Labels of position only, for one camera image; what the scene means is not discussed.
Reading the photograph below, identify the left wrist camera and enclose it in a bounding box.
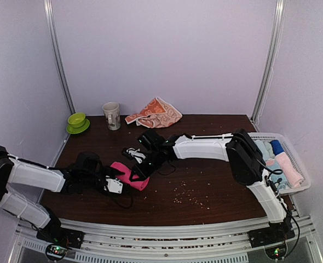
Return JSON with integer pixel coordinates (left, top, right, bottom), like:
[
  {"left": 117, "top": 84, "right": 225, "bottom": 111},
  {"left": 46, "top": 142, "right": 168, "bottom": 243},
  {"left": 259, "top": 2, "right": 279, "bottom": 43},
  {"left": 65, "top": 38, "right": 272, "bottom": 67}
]
[{"left": 106, "top": 178, "right": 123, "bottom": 194}]

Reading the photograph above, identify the green plastic bowl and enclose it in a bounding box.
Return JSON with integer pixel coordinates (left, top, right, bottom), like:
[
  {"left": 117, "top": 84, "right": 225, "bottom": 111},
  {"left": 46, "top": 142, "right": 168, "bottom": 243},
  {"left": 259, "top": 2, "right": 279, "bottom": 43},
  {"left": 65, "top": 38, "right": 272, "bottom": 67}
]
[{"left": 67, "top": 112, "right": 86, "bottom": 128}]

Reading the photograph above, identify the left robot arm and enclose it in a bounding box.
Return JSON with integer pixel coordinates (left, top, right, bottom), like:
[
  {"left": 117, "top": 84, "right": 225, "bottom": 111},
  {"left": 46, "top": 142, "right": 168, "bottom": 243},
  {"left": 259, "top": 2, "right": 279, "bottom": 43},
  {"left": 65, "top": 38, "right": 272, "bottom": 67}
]
[{"left": 0, "top": 146, "right": 123, "bottom": 244}]

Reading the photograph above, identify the blue cartoon rolled towel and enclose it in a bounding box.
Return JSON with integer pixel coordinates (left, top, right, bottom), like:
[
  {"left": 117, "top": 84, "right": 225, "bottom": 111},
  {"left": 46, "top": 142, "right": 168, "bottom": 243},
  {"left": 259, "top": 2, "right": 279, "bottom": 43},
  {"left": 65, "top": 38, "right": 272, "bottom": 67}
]
[{"left": 266, "top": 158, "right": 288, "bottom": 191}]

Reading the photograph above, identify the left aluminium frame post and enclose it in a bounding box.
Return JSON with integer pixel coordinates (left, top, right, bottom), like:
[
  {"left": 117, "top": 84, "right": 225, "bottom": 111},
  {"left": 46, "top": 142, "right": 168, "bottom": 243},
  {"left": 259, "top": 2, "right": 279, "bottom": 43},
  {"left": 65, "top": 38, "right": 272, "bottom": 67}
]
[{"left": 43, "top": 0, "right": 75, "bottom": 115}]

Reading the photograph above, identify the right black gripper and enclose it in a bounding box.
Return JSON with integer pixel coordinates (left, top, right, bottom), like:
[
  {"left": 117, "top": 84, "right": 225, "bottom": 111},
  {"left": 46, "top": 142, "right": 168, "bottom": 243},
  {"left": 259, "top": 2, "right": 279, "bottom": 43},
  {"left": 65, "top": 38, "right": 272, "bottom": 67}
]
[{"left": 131, "top": 150, "right": 164, "bottom": 181}]

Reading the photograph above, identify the light blue rolled towel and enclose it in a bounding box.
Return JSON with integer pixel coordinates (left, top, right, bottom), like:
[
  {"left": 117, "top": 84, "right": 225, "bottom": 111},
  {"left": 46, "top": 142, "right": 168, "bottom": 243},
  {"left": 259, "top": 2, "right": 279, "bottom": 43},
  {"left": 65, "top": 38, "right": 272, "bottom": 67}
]
[{"left": 255, "top": 140, "right": 275, "bottom": 161}]

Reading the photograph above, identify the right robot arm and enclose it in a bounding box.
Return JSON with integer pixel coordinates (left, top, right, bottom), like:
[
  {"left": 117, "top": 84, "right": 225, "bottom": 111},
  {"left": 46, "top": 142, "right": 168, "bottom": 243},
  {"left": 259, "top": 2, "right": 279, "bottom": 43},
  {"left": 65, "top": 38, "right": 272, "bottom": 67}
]
[{"left": 123, "top": 129, "right": 301, "bottom": 247}]

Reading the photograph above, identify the right aluminium frame post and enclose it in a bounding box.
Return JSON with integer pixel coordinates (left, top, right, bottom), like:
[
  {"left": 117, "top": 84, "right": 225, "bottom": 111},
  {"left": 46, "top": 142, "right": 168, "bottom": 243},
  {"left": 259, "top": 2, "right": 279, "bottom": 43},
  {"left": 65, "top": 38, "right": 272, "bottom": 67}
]
[{"left": 251, "top": 0, "right": 286, "bottom": 127}]

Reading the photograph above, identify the dark blue rolled towel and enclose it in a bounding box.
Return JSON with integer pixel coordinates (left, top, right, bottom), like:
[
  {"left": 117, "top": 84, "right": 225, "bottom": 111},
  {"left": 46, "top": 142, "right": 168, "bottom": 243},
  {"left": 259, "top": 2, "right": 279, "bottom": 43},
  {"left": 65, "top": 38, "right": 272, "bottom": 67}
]
[{"left": 270, "top": 140, "right": 284, "bottom": 156}]

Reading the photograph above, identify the light pink rolled towel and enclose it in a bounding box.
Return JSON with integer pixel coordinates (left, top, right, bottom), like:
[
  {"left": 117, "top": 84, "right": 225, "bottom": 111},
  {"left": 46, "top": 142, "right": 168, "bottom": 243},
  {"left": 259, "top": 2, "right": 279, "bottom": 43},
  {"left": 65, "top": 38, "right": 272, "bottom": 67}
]
[{"left": 275, "top": 152, "right": 304, "bottom": 188}]

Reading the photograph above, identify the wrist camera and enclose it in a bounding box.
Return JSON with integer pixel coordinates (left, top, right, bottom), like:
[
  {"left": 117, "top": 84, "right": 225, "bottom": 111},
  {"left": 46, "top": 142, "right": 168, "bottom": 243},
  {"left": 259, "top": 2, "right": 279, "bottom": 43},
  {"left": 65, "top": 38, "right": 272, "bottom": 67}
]
[
  {"left": 106, "top": 178, "right": 123, "bottom": 194},
  {"left": 122, "top": 130, "right": 165, "bottom": 164}
]

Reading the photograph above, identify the white plastic basket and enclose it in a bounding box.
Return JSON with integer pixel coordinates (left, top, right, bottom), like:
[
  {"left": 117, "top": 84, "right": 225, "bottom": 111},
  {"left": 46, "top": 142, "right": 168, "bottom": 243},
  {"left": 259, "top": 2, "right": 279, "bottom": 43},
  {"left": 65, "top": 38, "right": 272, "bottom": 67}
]
[{"left": 249, "top": 132, "right": 311, "bottom": 195}]

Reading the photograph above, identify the aluminium frame post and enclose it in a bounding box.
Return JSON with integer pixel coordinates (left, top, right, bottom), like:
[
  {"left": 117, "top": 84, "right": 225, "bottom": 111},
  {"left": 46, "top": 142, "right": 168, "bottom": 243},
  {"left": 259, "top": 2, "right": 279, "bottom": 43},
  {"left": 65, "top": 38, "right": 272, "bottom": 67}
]
[
  {"left": 43, "top": 0, "right": 75, "bottom": 115},
  {"left": 251, "top": 0, "right": 286, "bottom": 127}
]

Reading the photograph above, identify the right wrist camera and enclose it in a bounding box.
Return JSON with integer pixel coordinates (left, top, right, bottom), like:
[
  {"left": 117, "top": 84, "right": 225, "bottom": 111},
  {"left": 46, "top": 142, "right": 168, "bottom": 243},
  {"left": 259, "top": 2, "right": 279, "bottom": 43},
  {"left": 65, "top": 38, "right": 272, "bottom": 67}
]
[{"left": 122, "top": 130, "right": 165, "bottom": 164}]

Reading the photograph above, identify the green plastic plate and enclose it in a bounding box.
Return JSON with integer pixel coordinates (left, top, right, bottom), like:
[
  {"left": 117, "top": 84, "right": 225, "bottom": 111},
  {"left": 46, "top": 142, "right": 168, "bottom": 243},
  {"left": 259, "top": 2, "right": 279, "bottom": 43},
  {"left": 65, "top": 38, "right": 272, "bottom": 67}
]
[{"left": 66, "top": 119, "right": 90, "bottom": 134}]

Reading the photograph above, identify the pink microfiber towel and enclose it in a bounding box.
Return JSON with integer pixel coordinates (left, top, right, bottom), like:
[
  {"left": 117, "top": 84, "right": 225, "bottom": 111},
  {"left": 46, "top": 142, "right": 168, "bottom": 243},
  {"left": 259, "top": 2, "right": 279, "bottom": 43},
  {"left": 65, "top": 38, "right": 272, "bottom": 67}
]
[{"left": 111, "top": 162, "right": 150, "bottom": 191}]

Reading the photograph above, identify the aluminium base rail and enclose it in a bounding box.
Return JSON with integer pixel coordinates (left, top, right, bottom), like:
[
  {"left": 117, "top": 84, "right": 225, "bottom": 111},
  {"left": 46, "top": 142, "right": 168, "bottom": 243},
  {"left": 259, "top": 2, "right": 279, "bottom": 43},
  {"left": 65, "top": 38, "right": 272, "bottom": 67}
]
[{"left": 6, "top": 212, "right": 323, "bottom": 262}]

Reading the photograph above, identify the orange patterned towel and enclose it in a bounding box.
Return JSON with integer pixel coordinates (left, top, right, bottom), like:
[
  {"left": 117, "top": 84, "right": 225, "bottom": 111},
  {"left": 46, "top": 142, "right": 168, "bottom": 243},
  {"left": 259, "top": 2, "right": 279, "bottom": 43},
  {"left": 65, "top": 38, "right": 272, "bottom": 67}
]
[{"left": 125, "top": 97, "right": 183, "bottom": 129}]

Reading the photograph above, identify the beige ceramic mug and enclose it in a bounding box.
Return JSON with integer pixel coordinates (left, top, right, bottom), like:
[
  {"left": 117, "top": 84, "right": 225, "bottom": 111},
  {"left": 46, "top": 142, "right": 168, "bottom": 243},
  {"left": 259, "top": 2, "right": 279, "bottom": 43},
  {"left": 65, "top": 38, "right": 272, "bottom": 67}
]
[{"left": 102, "top": 102, "right": 121, "bottom": 131}]

